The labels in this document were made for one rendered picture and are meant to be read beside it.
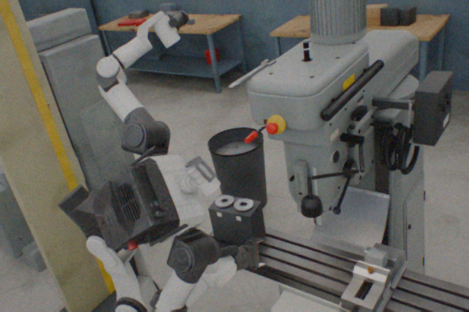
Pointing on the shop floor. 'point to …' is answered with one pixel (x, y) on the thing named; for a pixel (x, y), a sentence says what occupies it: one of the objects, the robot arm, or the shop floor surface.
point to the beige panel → (45, 169)
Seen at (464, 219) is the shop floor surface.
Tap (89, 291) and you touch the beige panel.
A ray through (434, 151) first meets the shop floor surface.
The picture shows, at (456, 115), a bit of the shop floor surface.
